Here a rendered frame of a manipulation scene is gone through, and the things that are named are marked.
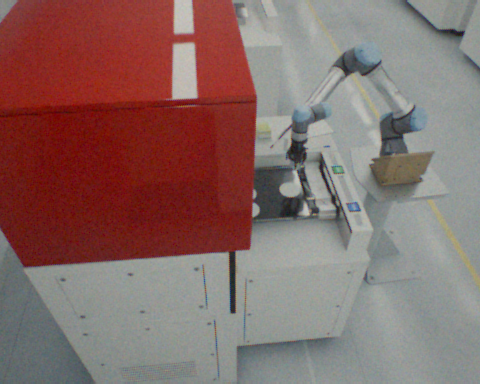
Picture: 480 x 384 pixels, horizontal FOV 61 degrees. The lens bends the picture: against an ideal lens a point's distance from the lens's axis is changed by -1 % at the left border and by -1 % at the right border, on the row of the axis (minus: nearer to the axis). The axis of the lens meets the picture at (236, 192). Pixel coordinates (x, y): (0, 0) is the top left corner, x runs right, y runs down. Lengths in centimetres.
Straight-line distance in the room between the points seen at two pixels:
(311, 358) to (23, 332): 173
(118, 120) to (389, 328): 218
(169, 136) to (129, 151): 11
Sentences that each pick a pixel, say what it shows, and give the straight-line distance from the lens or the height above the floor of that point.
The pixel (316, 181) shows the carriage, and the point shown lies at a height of 88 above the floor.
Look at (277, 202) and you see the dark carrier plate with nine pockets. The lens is 200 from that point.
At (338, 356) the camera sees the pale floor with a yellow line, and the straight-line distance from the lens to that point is 260.
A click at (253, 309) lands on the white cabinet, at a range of 212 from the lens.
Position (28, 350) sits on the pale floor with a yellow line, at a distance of 282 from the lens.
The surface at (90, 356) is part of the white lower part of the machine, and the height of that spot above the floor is 55.
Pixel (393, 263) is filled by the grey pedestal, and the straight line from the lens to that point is 304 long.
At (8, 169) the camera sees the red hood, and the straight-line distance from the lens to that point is 119.
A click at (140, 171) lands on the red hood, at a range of 111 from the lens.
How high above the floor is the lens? 232
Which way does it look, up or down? 45 degrees down
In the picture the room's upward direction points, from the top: straight up
